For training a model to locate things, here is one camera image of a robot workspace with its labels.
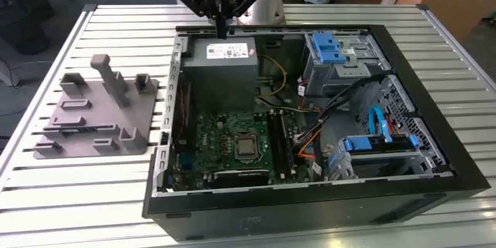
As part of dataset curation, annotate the black RAM slot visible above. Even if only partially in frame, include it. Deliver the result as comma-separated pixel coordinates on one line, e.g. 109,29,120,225
266,110,284,179
272,110,289,179

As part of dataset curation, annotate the hard disk in blue carrier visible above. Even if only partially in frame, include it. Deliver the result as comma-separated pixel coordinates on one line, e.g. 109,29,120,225
341,134,420,155

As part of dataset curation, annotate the grey parts rack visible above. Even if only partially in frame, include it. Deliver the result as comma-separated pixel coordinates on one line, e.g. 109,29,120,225
32,53,160,160

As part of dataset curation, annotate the blue flat wire loop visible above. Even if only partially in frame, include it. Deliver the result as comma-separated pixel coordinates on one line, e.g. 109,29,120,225
366,105,394,144

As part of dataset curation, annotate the blue board connector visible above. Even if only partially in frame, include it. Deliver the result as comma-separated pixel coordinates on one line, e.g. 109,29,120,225
178,154,193,171

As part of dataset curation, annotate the black flat wire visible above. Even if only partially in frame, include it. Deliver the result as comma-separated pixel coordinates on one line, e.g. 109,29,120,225
309,133,325,181

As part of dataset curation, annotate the black cable bundle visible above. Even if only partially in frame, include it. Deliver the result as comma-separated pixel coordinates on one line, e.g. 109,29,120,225
293,75,388,144

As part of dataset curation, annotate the grey power supply unit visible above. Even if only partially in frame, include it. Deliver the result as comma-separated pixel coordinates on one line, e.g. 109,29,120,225
180,37,260,114

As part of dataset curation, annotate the orange wire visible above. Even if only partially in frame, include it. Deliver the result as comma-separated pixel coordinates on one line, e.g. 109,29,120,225
297,127,325,159

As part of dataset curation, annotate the blue plastic drive bracket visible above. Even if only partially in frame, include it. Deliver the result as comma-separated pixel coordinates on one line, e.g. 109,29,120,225
312,33,349,64

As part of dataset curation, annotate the black PC case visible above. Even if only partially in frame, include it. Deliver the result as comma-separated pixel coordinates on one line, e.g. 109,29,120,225
141,24,492,242

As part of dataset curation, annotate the yellow wire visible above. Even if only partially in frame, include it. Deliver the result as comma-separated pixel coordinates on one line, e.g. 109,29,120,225
256,54,288,98

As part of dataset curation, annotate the silver metal drive cage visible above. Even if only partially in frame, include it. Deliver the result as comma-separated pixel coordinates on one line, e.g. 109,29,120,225
304,31,392,98
325,134,445,181

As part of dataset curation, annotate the metal socket cover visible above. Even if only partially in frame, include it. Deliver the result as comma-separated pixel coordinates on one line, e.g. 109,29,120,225
232,132,260,164

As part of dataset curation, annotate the RAM stick with black chips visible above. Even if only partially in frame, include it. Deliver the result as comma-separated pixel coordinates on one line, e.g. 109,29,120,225
42,124,116,131

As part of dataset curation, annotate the black graphics card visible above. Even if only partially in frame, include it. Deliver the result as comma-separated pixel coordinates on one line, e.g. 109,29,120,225
210,168,270,190

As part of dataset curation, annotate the green motherboard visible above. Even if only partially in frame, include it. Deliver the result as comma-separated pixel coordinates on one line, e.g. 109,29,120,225
169,110,313,191

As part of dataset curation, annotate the silver CPU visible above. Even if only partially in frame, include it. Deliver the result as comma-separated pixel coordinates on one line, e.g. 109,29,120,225
236,139,257,156

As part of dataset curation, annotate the black bin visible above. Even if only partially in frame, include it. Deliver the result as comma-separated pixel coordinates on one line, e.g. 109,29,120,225
0,0,54,56

